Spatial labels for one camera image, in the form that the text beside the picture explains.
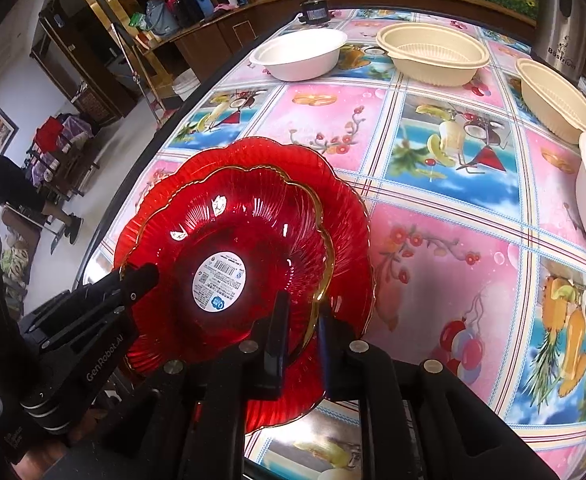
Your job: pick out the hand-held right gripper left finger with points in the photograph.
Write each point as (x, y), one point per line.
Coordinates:
(279, 327)

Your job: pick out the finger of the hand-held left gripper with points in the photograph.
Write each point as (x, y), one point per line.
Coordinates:
(133, 282)

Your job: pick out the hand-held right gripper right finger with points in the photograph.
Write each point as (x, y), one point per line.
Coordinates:
(326, 355)

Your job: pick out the small gold-rimmed red plate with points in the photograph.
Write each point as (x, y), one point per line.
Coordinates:
(253, 220)

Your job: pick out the large red glass plate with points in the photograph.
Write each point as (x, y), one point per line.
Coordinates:
(345, 210)

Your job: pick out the white plastic bowl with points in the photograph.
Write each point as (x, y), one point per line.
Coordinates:
(300, 52)

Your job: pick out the beige plastic bowl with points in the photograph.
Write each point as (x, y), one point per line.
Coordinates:
(433, 55)
(558, 102)

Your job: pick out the pile of clothes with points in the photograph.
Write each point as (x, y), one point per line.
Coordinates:
(15, 260)

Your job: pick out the red cloth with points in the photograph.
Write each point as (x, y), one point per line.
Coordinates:
(50, 132)

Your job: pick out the fruit print tablecloth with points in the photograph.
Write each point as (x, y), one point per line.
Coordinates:
(453, 200)

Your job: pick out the white bucket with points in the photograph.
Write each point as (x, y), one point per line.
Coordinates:
(187, 85)

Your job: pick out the green packet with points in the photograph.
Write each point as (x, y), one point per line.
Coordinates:
(137, 21)

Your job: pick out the blue bag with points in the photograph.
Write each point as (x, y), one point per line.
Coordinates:
(160, 17)

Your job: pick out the small black device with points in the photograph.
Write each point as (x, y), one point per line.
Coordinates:
(315, 10)

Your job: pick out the stainless steel kettle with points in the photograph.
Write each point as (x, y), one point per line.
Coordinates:
(565, 20)

